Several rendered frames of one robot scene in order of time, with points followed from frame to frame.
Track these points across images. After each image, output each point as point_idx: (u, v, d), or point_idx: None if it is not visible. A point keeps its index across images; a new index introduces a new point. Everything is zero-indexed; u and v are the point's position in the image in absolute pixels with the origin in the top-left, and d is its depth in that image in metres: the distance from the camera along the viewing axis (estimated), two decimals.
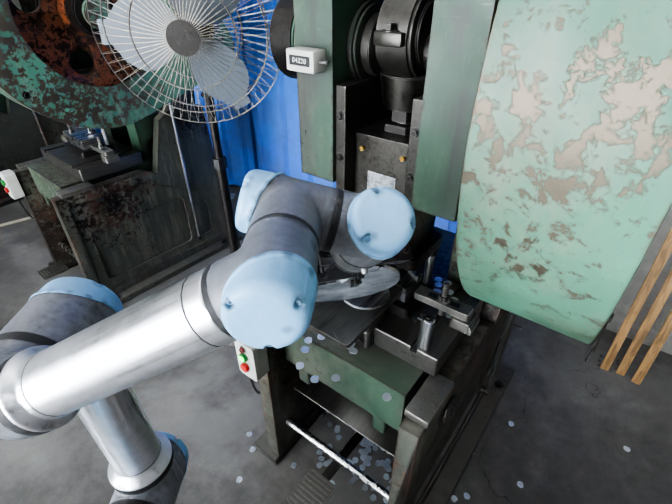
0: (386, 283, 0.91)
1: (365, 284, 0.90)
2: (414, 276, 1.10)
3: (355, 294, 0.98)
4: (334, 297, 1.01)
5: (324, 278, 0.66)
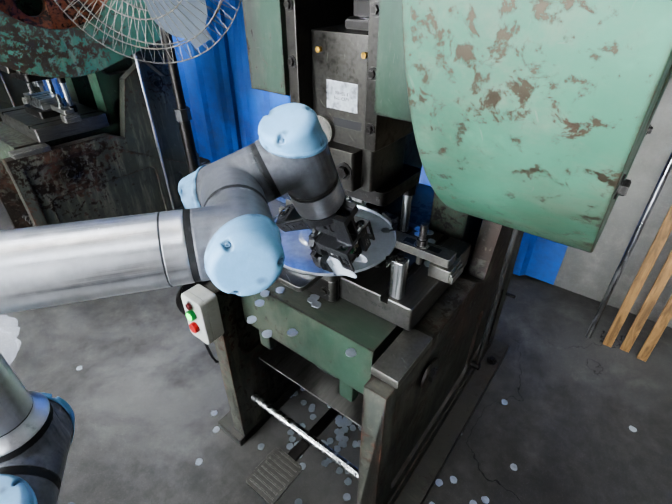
0: None
1: None
2: (388, 219, 0.95)
3: None
4: None
5: None
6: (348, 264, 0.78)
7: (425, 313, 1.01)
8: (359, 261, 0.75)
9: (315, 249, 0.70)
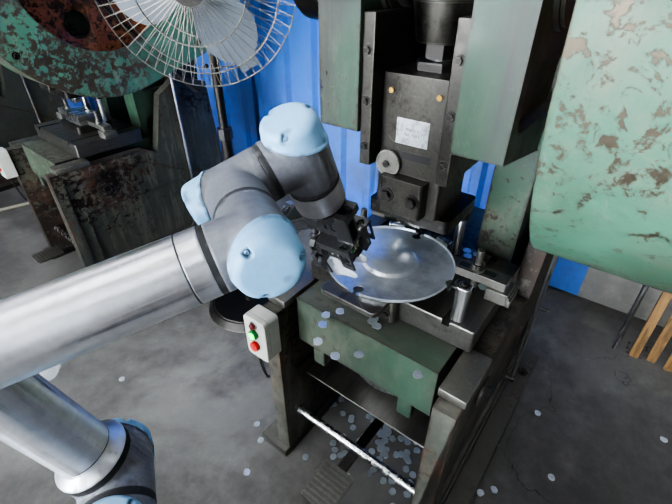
0: None
1: (360, 266, 0.93)
2: (443, 244, 0.99)
3: (380, 289, 0.86)
4: (407, 293, 0.85)
5: None
6: (348, 264, 0.78)
7: None
8: (359, 261, 0.75)
9: (316, 249, 0.70)
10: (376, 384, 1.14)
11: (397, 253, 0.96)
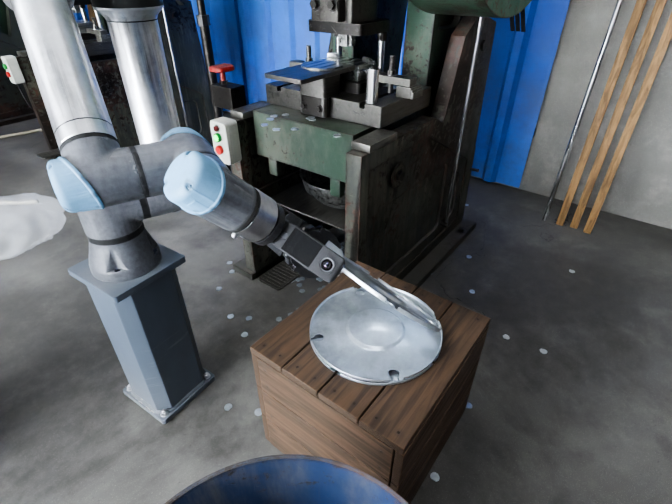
0: None
1: (366, 284, 0.80)
2: (367, 59, 1.26)
3: None
4: (424, 322, 0.79)
5: None
6: None
7: None
8: None
9: (323, 240, 0.71)
10: (320, 193, 1.41)
11: (381, 285, 0.89)
